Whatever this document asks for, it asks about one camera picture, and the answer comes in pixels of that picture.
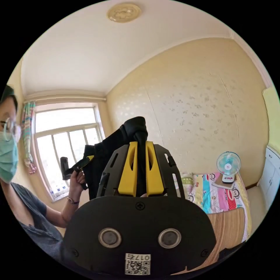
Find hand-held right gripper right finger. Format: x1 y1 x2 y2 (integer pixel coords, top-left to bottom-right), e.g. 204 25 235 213
145 141 165 197

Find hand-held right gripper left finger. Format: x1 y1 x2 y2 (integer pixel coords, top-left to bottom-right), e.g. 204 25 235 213
118 141 139 197

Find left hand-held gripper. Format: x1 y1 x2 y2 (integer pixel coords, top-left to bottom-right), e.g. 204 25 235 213
70 155 95 191

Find black pants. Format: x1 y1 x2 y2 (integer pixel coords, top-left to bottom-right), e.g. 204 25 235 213
84 116 147 201

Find person's left forearm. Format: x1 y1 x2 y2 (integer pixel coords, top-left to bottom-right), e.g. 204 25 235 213
58 196 80 228

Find person's left hand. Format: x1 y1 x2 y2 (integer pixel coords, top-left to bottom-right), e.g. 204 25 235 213
68 170 87 200

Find window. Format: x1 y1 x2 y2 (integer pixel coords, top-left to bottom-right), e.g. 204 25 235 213
33 102 105 202

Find striped curtain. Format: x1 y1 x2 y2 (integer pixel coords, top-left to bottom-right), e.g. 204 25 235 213
21 101 38 174

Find small white table fan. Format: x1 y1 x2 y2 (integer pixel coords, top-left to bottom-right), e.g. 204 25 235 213
216 151 242 185

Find person's body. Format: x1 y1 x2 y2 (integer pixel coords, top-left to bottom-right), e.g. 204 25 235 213
0 84 68 265

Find bed with cartoon quilt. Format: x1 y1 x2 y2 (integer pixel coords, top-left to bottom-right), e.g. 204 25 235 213
174 171 253 277

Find white cupboard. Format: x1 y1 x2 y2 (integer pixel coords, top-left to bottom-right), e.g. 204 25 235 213
258 146 280 211

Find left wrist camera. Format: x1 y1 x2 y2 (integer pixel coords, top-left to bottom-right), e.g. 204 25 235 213
60 156 73 181

